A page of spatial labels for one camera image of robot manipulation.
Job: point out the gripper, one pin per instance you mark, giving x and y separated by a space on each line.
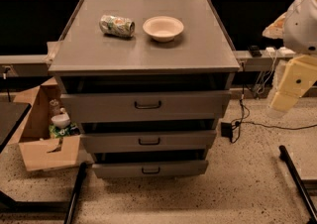
302 26

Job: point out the grey bottom drawer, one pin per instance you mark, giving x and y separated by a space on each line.
179 168

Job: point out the grey drawer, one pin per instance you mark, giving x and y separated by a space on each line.
146 106
148 141
179 168

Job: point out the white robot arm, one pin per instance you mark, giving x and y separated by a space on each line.
297 27

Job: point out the grey drawer cabinet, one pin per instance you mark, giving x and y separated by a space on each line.
198 59

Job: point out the grey middle drawer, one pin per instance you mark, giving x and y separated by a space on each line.
148 141

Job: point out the grey top drawer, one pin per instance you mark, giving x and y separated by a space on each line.
146 106

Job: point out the open cardboard box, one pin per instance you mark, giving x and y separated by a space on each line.
39 149

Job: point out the white power strip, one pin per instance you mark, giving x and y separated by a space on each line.
283 51

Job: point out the black right base leg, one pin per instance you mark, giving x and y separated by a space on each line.
305 187

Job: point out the black base leg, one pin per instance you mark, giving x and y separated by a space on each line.
305 187
81 175

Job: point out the small black device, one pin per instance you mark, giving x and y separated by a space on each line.
255 51

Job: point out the black power adapter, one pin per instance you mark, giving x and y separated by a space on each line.
226 130

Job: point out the white paper bowl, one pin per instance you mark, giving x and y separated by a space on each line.
163 28

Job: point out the crushed green drink can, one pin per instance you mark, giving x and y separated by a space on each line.
117 26

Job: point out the black left base leg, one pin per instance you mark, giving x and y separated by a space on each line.
81 175

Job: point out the green snack bag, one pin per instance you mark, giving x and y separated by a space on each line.
70 130

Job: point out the white bowl in box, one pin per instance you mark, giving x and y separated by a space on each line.
61 120

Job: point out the clear plastic bottle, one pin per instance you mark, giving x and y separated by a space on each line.
55 107

